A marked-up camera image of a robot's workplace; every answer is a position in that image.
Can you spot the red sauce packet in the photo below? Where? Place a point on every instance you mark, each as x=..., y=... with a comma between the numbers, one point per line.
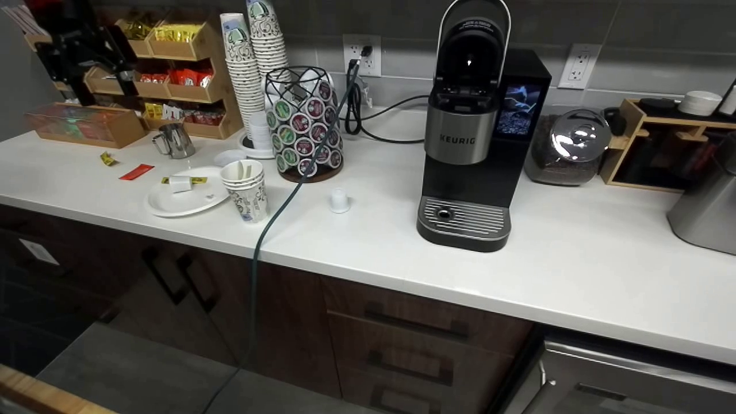
x=136, y=170

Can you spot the short paper cup stack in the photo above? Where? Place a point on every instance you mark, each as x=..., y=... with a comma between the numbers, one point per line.
x=268, y=36

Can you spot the dark wood base cabinet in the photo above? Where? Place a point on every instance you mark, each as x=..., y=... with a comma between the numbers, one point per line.
x=299, y=330

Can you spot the black keurig coffee machine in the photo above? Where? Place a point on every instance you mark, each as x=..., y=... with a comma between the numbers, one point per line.
x=472, y=139

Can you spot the stainless dishwasher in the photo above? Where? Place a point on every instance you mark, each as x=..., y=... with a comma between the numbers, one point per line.
x=629, y=383

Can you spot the tall paper cup stack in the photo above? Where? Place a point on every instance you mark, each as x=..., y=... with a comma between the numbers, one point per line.
x=243, y=77

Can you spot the yellow tea bag pile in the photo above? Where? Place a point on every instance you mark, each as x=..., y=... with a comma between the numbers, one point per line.
x=176, y=33

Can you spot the white cabinet label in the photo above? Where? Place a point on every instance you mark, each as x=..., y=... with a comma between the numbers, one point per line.
x=39, y=250

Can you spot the yellow sweetener packet pile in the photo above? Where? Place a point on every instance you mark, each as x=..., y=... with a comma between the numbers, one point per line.
x=138, y=31

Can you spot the silver metal cup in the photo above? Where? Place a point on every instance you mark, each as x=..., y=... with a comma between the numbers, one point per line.
x=176, y=140

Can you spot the white plastic plate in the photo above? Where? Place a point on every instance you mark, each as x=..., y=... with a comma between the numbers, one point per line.
x=186, y=200

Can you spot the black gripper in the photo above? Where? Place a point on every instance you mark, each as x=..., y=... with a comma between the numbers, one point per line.
x=77, y=54

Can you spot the stainless steel appliance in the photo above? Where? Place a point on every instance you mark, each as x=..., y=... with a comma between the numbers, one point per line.
x=710, y=207

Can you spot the white stirrer in cup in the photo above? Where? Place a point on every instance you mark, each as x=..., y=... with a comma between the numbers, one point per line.
x=244, y=170

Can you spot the wooden condiment shelf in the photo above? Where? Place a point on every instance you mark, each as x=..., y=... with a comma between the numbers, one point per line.
x=208, y=84

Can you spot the wooden rail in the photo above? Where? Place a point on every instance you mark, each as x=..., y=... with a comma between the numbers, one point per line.
x=38, y=392

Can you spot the yellow candy packet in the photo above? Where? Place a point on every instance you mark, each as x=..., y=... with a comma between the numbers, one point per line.
x=108, y=158

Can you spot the wooden desk organizer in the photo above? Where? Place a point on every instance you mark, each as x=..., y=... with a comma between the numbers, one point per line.
x=624, y=139

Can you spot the red packet pile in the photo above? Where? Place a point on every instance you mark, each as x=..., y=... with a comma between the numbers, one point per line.
x=189, y=77
x=152, y=78

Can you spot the white bowl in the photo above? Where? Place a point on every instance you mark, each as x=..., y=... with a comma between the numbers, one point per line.
x=700, y=101

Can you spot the white wall outlet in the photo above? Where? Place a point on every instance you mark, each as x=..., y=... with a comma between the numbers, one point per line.
x=577, y=67
x=361, y=55

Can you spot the wooden tea box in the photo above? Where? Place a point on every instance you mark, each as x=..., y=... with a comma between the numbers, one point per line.
x=89, y=127

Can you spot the yellow packet on plate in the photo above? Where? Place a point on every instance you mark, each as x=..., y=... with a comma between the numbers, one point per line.
x=199, y=180

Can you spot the silver round cooker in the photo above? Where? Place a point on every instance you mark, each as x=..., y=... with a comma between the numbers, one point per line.
x=568, y=147

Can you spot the patterned paper cup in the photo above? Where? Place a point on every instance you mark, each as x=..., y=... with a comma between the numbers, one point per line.
x=247, y=195

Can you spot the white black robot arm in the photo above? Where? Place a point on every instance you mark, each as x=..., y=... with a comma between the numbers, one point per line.
x=20, y=84

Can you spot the white creamer pod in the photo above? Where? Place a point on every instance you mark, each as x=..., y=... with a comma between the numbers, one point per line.
x=338, y=200

